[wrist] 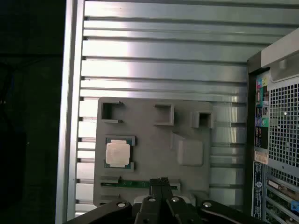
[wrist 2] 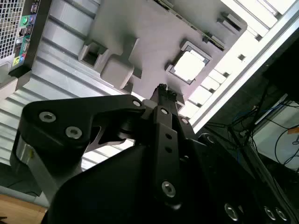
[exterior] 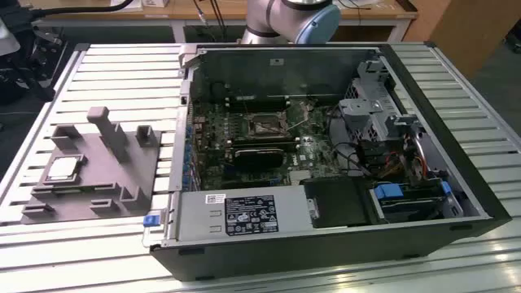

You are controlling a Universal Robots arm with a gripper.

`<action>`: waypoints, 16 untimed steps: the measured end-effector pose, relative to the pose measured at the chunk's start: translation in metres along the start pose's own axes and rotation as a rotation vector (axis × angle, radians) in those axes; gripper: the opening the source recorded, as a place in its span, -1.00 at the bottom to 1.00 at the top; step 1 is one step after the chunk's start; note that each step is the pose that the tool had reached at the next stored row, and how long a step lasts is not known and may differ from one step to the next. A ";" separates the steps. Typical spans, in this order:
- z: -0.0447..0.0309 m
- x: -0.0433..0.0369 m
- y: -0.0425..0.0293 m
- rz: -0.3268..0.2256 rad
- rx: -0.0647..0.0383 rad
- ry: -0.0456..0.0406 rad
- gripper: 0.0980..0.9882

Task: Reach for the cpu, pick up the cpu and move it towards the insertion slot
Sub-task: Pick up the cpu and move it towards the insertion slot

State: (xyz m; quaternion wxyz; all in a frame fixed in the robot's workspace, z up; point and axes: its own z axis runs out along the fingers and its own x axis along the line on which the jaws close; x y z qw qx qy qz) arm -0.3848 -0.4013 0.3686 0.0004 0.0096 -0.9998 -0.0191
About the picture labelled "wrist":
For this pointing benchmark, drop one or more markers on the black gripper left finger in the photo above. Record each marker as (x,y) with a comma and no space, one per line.
(146,210)

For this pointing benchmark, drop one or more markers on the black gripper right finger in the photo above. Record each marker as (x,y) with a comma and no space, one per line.
(177,210)

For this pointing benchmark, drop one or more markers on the green ram stick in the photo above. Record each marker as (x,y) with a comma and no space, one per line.
(137,184)

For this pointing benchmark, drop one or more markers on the black open pc case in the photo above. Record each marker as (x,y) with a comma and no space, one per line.
(280,130)

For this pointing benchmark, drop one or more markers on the silver square cpu chip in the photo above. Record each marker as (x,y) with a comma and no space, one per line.
(118,154)

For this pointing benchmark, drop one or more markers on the grey plastic parts rack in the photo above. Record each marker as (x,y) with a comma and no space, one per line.
(154,149)

